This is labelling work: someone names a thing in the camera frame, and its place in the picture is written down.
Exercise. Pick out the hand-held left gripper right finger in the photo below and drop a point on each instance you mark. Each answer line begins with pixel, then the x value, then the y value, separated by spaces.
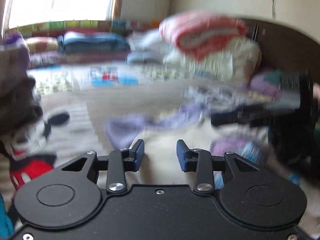
pixel 181 156

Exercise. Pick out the colourful alphabet foam mat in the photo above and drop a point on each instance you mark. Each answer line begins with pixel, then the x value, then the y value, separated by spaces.
pixel 75 25

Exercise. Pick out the person's right hand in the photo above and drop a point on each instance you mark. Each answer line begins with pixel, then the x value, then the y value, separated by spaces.
pixel 292 145

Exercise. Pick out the blue folded blanket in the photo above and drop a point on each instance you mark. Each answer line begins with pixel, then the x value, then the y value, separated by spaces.
pixel 92 42

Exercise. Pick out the cartoon mouse printed blanket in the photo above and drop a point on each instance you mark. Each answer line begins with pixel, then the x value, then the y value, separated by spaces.
pixel 125 95

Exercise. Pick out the purple printed pillow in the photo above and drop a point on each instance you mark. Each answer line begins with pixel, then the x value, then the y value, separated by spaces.
pixel 270 85

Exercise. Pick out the cream and lavender sweatshirt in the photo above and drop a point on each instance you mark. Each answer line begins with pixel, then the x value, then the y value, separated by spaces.
pixel 162 135

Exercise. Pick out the window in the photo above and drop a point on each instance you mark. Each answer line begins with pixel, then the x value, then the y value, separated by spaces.
pixel 62 0

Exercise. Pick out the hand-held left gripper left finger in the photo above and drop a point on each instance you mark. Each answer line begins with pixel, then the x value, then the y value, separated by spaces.
pixel 138 155

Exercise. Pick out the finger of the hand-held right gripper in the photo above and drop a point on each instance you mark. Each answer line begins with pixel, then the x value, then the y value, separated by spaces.
pixel 237 118

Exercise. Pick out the dark wooden headboard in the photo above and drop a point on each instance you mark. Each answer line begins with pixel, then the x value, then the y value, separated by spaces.
pixel 287 45

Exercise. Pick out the pink folded quilt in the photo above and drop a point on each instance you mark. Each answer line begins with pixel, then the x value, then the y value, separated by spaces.
pixel 205 30

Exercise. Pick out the cream satin quilt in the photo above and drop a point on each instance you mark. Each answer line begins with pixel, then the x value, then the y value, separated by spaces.
pixel 230 65

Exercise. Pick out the stack of folded clothes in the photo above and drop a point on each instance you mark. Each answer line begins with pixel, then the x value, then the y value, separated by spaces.
pixel 17 100

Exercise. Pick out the yellow printed pillow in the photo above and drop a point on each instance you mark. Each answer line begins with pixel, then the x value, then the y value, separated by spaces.
pixel 42 45

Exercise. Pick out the light blue plush toy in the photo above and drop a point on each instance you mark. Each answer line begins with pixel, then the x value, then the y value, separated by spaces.
pixel 142 57

